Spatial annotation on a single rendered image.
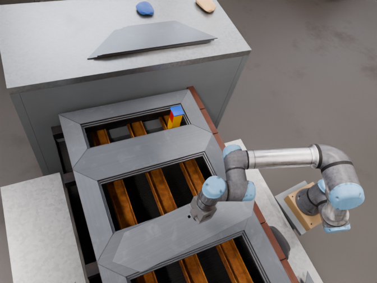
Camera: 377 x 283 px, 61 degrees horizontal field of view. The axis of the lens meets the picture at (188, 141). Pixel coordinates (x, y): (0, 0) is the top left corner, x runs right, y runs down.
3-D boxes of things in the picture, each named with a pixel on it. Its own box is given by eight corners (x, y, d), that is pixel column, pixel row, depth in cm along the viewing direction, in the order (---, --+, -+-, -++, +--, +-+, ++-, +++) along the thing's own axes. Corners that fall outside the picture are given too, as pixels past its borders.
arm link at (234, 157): (348, 135, 123) (223, 140, 121) (358, 159, 118) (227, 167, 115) (336, 149, 133) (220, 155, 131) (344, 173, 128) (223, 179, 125)
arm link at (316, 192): (325, 185, 170) (341, 174, 159) (332, 209, 164) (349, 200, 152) (305, 185, 168) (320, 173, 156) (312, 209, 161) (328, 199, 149)
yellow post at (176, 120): (169, 136, 188) (174, 116, 172) (166, 129, 190) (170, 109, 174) (177, 134, 189) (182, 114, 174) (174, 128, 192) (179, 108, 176)
